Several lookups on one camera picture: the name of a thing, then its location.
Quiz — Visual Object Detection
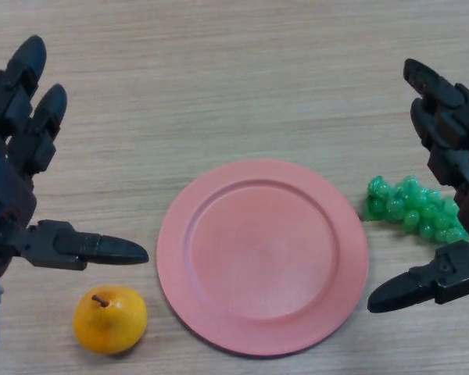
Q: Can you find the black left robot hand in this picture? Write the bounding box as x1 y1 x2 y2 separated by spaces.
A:
0 34 149 280

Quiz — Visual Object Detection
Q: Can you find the yellow pear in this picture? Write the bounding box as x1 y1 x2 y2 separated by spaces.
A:
73 284 148 355

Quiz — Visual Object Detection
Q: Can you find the pink round plate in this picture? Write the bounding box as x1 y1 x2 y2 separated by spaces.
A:
156 158 370 357

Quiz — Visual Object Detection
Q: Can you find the green grape bunch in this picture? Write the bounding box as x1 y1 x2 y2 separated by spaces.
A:
363 174 469 245

